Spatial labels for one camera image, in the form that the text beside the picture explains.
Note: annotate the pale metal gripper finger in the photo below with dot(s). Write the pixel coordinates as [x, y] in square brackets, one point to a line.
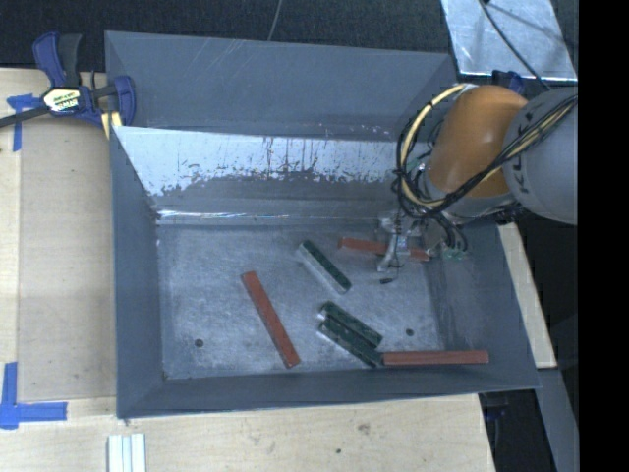
[403, 251]
[384, 259]

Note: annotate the red-brown flat block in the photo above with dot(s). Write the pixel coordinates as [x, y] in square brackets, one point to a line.
[361, 245]
[270, 317]
[435, 358]

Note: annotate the dark green flat block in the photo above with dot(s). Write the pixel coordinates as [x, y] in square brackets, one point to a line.
[353, 323]
[351, 351]
[326, 267]
[350, 337]

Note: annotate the grey metal bin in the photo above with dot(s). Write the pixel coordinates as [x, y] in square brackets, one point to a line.
[236, 273]

